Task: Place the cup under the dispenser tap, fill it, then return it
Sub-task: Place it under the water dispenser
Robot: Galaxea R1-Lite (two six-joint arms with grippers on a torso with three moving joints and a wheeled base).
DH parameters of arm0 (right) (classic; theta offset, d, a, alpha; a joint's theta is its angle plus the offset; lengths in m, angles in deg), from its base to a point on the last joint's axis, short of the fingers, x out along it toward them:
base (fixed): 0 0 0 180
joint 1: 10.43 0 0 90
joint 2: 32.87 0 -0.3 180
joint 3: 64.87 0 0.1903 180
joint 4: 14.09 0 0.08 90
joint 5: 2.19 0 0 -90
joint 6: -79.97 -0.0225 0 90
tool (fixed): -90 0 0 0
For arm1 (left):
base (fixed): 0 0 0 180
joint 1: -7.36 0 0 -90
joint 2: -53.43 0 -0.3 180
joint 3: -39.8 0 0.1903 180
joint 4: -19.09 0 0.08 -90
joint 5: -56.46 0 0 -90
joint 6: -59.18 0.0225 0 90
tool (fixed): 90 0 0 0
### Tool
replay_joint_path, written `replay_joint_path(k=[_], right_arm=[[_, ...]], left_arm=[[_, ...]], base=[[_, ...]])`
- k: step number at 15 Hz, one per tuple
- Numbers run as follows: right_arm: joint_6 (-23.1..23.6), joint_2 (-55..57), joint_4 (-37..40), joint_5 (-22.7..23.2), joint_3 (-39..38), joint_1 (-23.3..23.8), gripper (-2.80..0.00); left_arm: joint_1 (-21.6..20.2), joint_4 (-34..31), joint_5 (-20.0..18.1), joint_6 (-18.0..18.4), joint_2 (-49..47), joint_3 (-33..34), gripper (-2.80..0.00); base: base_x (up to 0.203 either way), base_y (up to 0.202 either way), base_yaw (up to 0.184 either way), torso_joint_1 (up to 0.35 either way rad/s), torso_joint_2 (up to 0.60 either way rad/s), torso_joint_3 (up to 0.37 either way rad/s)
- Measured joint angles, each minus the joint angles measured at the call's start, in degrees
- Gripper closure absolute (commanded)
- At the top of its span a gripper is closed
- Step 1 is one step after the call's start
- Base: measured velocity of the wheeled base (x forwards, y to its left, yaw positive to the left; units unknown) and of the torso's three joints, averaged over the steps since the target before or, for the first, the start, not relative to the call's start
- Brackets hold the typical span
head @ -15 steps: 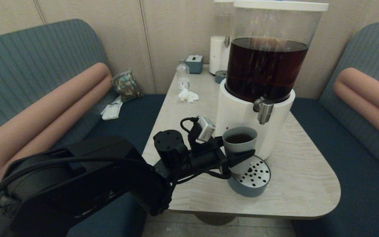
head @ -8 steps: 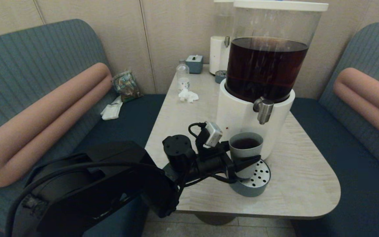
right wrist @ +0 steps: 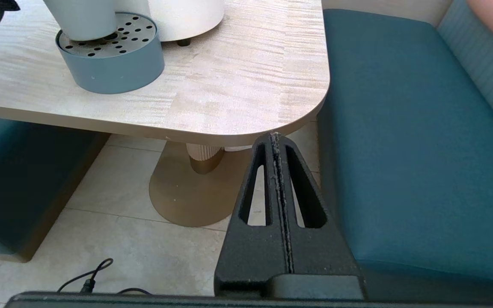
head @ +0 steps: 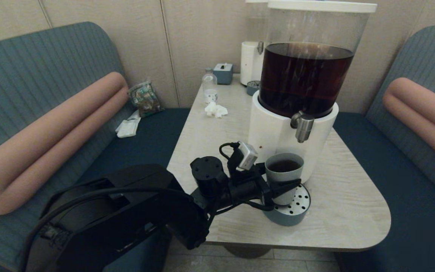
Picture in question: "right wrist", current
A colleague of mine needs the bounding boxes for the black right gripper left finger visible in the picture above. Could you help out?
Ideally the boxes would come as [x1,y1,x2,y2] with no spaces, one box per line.
[214,133,293,298]

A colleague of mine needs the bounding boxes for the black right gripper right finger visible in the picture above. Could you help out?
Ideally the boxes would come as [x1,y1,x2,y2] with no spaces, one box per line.
[276,133,362,276]

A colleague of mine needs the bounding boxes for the grey cup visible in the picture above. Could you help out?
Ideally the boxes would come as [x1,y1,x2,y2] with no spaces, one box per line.
[43,0,117,42]

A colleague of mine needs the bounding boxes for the large tea dispenser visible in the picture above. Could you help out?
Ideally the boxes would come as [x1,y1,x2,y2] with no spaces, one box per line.
[116,0,226,47]

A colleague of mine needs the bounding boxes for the round blue-grey perforated drip tray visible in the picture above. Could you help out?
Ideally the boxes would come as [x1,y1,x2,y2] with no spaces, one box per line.
[55,12,165,95]

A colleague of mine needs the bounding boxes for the teal bench seat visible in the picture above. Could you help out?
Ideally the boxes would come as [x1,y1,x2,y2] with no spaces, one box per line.
[317,0,493,300]
[0,113,110,263]

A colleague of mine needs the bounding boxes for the black floor cable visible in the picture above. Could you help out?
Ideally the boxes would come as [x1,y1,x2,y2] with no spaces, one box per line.
[56,258,153,296]

